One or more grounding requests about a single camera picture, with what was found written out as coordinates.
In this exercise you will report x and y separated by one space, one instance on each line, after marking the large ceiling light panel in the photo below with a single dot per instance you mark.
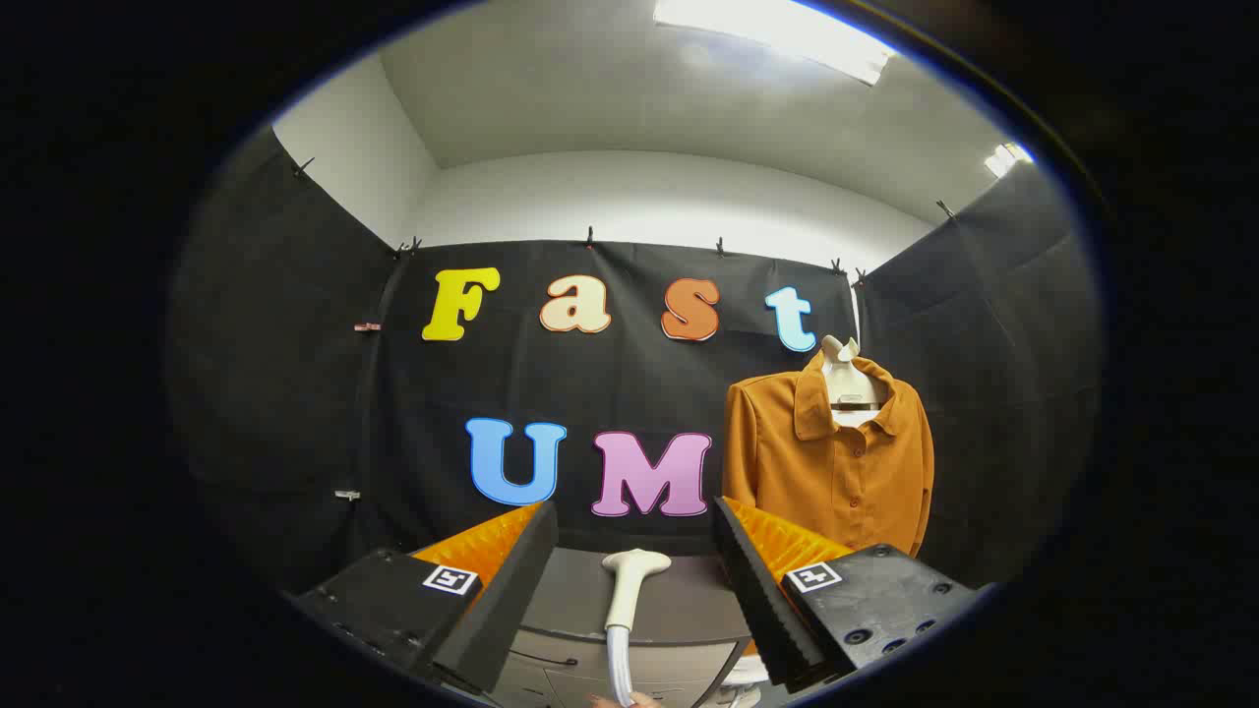
767 25

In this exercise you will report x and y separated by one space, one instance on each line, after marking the black backdrop cloth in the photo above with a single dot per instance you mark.
590 383

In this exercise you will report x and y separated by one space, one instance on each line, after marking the orange button-up shirt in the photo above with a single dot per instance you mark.
787 442

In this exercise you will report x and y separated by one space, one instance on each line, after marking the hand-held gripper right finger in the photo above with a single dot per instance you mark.
752 590

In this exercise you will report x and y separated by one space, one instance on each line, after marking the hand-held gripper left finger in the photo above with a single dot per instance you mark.
511 590

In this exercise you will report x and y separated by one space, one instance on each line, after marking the white clothes hanger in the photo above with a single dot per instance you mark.
844 379

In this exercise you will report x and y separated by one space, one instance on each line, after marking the small ceiling light panel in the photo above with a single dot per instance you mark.
1007 159

